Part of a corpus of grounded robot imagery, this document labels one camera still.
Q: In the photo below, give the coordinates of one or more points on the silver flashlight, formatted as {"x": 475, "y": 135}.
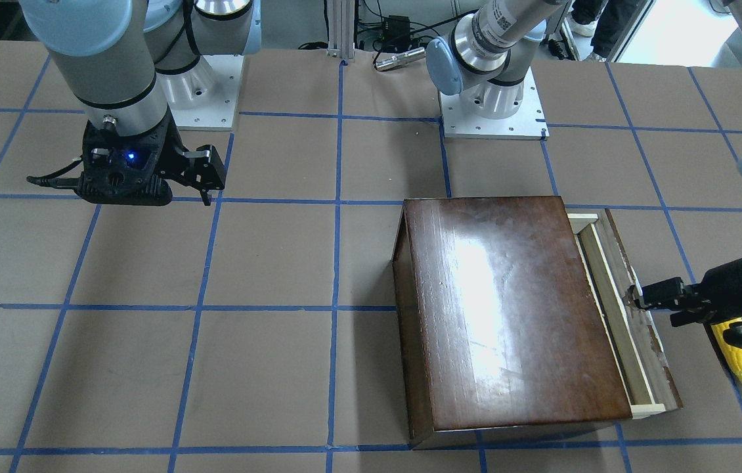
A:
{"x": 399, "y": 60}

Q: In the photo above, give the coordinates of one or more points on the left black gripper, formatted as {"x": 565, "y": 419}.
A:
{"x": 723, "y": 285}

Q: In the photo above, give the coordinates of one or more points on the aluminium frame post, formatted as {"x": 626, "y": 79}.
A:
{"x": 341, "y": 29}

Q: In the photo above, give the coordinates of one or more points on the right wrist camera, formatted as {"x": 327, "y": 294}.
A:
{"x": 118, "y": 177}

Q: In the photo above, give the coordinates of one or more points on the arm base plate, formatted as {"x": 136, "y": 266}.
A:
{"x": 205, "y": 98}
{"x": 491, "y": 111}

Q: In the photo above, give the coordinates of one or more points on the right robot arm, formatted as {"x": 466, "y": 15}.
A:
{"x": 131, "y": 64}

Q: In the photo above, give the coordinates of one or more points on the wooden drawer with white handle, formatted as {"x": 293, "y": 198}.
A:
{"x": 635, "y": 342}

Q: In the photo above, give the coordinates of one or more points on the yellow corn cob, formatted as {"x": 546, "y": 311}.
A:
{"x": 732, "y": 356}

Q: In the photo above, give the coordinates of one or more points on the black power adapter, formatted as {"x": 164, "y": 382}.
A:
{"x": 395, "y": 27}

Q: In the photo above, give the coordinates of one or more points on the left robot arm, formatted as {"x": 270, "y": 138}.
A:
{"x": 485, "y": 47}

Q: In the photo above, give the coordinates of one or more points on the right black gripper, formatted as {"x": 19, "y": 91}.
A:
{"x": 174, "y": 157}

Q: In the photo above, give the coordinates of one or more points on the dark wooden drawer cabinet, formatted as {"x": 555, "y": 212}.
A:
{"x": 499, "y": 327}

